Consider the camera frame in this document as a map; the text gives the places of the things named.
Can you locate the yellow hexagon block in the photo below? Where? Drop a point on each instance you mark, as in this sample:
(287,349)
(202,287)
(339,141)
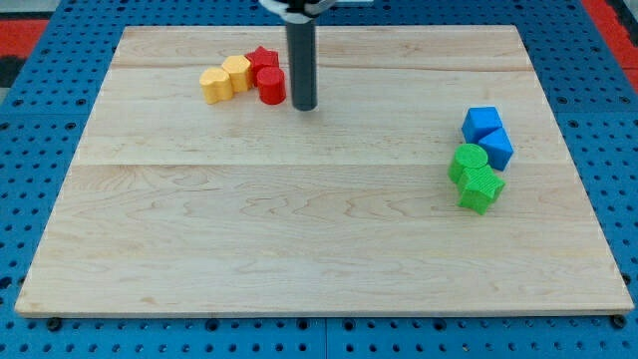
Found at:
(238,67)

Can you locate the light wooden board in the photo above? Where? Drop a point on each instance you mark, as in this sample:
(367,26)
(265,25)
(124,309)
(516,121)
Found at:
(176,208)

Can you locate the blue triangular block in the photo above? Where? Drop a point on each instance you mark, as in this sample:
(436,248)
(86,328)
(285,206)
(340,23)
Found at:
(498,148)

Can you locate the blue cube block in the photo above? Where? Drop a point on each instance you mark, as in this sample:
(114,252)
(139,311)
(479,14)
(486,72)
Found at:
(480,122)

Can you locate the red star block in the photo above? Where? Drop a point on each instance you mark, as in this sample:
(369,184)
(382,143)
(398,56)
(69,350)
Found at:
(261,58)

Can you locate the green cylinder block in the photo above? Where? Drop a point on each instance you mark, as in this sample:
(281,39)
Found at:
(466,156)

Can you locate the green star block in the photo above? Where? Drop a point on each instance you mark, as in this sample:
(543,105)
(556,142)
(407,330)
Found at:
(479,188)

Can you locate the yellow heart block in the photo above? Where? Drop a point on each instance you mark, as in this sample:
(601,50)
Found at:
(216,85)

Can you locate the red cylinder block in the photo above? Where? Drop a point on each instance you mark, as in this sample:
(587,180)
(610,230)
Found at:
(271,85)

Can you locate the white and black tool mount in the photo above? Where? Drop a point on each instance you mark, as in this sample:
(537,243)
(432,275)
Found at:
(297,11)

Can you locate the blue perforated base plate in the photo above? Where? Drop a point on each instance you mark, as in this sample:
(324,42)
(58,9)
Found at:
(49,103)

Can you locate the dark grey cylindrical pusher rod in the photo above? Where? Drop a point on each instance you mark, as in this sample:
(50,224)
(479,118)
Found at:
(301,47)

